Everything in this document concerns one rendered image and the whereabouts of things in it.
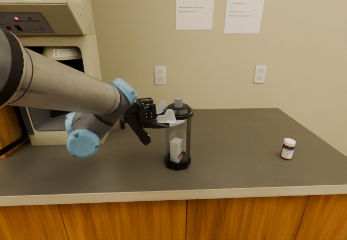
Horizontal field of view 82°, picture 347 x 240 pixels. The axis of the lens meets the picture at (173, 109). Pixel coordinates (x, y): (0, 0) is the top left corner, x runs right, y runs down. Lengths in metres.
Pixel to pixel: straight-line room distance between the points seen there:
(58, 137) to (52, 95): 0.73
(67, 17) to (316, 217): 1.15
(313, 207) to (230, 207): 0.32
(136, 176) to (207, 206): 0.28
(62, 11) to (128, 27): 0.54
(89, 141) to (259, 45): 1.12
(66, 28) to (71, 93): 0.51
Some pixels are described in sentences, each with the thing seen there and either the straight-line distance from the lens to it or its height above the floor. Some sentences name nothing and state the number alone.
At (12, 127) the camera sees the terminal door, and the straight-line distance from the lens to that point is 1.02.
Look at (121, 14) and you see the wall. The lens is 1.26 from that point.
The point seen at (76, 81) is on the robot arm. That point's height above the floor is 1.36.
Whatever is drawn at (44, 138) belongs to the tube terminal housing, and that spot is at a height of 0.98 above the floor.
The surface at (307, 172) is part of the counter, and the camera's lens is 0.92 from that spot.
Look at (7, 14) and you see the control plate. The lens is 0.86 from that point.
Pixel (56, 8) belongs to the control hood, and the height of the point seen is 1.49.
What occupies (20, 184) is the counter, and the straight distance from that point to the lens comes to 0.89.
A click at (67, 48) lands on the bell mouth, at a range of 0.93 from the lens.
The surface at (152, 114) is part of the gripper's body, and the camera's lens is 0.66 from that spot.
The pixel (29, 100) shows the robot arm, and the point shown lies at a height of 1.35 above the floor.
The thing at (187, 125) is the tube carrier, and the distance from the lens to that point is 0.70.
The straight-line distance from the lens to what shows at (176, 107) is 0.69.
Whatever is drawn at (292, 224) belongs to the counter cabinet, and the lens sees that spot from 1.02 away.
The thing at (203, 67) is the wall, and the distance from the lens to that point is 1.28.
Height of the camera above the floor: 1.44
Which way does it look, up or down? 23 degrees down
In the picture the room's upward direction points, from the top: straight up
